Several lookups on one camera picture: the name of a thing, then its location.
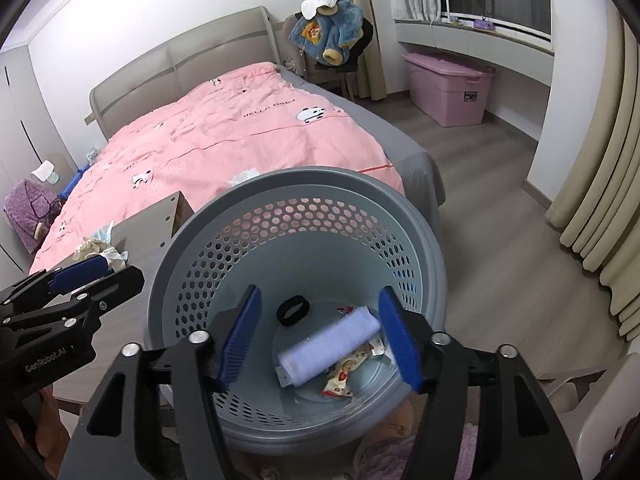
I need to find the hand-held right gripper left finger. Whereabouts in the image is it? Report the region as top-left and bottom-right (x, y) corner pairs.
(60, 284), (263, 480)

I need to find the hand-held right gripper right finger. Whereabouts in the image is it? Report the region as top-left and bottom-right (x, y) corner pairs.
(377, 285), (583, 480)

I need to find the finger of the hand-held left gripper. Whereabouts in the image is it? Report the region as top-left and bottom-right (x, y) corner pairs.
(0, 254), (117, 311)
(0, 264), (147, 333)

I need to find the cream paper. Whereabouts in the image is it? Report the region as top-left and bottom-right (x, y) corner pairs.
(75, 237), (131, 266)

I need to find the black elastic band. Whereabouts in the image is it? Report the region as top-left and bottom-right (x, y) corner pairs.
(276, 296), (311, 328)

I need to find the beige printed snack wrapper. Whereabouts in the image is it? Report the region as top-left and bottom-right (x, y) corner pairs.
(322, 337), (386, 398)

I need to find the long lavender cardboard box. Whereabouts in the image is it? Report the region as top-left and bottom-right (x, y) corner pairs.
(276, 306), (382, 388)

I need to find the grey perforated plastic basket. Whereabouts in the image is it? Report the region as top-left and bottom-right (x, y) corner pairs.
(146, 165), (448, 456)

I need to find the purple fluffy robe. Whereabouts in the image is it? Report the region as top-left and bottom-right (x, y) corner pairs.
(4, 180), (63, 253)

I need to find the blue flat package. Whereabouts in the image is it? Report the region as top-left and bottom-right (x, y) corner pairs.
(57, 167), (88, 201)

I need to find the grey bed sheet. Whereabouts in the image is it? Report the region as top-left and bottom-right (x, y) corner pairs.
(280, 67), (446, 211)

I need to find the bed with pink cover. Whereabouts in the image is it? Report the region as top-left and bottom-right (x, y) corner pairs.
(30, 62), (406, 276)

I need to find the grey upholstered bed headboard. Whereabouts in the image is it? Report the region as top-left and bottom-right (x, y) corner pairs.
(89, 6), (288, 141)

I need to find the pink plastic storage box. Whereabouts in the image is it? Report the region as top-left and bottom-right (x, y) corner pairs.
(402, 51), (497, 127)

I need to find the brown chair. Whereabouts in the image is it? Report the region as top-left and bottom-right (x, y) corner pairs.
(284, 12), (376, 103)

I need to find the white window ledge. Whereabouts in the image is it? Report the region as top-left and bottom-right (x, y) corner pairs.
(395, 17), (556, 88)

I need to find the blue fleece jacket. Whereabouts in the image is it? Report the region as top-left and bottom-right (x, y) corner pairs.
(290, 0), (366, 68)

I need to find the white folded towel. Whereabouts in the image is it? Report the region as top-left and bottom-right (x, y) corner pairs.
(301, 0), (341, 16)

